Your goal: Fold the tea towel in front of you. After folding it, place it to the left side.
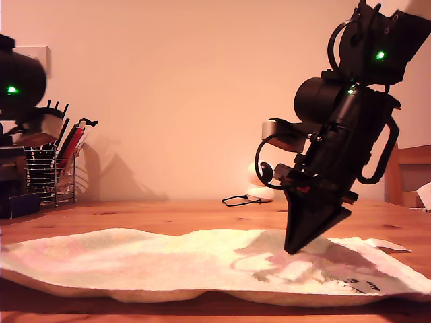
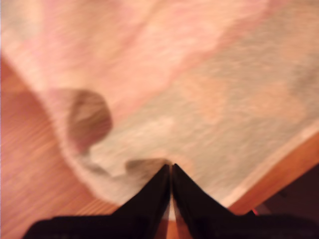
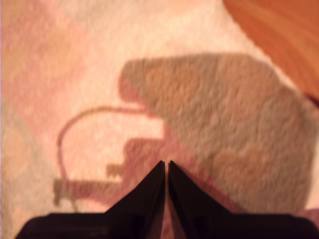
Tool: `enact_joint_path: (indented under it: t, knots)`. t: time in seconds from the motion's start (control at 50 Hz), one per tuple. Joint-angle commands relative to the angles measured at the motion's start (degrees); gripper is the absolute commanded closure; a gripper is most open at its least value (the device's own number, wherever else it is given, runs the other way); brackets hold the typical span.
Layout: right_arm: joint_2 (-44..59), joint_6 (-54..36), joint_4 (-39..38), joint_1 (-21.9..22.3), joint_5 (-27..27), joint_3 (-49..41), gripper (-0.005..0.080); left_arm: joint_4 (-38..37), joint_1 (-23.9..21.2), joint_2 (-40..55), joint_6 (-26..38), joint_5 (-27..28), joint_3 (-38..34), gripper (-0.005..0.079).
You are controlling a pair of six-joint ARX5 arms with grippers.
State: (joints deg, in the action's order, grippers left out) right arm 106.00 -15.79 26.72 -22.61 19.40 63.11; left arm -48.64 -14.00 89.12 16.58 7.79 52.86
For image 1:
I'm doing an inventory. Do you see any black chopstick sleeve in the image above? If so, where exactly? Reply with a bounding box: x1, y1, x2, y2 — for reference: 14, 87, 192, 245
59, 122, 81, 159

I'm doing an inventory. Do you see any chrome wire utensil holder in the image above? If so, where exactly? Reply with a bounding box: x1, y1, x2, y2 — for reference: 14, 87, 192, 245
23, 147, 77, 207

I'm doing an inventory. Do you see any white tissue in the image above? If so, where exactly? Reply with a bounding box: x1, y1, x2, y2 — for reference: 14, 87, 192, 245
416, 182, 431, 213

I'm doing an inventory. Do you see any cream terry tea towel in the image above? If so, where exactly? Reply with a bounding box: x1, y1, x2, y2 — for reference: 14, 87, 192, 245
0, 227, 431, 308

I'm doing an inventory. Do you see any white light switch plate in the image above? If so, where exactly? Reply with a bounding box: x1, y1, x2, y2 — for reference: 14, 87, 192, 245
15, 46, 52, 79

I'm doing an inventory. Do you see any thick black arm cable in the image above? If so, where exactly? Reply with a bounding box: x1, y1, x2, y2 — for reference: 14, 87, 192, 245
356, 117, 401, 184

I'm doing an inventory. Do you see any white round security camera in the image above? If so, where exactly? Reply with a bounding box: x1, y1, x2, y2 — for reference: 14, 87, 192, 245
245, 161, 275, 203

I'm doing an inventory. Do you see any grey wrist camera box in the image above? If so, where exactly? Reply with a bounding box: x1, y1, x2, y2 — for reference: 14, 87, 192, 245
5, 106, 65, 146
261, 118, 319, 153

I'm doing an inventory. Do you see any wooden chair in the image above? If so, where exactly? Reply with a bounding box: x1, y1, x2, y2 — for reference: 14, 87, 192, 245
383, 144, 431, 209

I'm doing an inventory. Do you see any thin black camera cable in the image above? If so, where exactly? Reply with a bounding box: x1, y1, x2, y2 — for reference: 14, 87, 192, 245
221, 194, 263, 207

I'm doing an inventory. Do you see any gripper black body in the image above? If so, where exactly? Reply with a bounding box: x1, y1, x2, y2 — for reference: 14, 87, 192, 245
275, 139, 373, 205

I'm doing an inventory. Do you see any dark blue box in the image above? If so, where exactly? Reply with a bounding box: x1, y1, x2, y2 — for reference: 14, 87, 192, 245
8, 193, 42, 219

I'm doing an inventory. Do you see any red chopstick sleeve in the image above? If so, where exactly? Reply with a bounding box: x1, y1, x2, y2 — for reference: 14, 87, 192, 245
65, 120, 87, 159

